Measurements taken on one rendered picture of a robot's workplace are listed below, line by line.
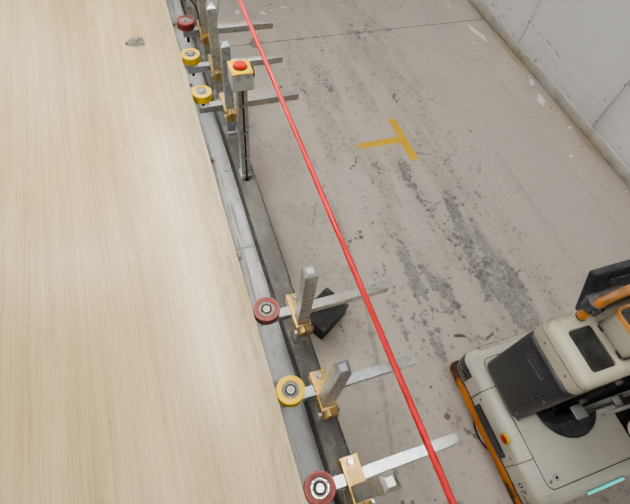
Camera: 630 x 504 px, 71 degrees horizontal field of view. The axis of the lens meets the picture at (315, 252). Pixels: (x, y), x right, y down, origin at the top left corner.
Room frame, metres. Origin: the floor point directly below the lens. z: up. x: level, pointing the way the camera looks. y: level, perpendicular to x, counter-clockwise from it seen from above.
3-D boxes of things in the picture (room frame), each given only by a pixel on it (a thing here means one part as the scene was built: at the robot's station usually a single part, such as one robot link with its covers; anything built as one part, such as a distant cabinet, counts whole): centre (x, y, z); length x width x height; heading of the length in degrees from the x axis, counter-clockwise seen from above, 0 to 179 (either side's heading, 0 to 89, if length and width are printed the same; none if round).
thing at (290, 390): (0.32, 0.00, 0.85); 0.08 x 0.08 x 0.11
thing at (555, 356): (0.72, -1.13, 0.59); 0.55 x 0.34 x 0.83; 117
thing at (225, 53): (1.44, 0.46, 0.90); 0.04 x 0.04 x 0.48; 27
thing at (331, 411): (0.35, -0.10, 0.80); 0.14 x 0.06 x 0.05; 27
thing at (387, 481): (0.11, -0.23, 0.94); 0.04 x 0.04 x 0.48; 27
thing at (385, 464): (0.19, -0.29, 0.83); 0.43 x 0.03 x 0.04; 117
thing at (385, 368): (0.41, -0.18, 0.80); 0.43 x 0.03 x 0.04; 117
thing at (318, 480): (0.10, -0.12, 0.85); 0.08 x 0.08 x 0.11
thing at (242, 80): (1.21, 0.34, 1.18); 0.07 x 0.07 x 0.08; 27
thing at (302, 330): (0.58, 0.01, 0.83); 0.14 x 0.06 x 0.05; 27
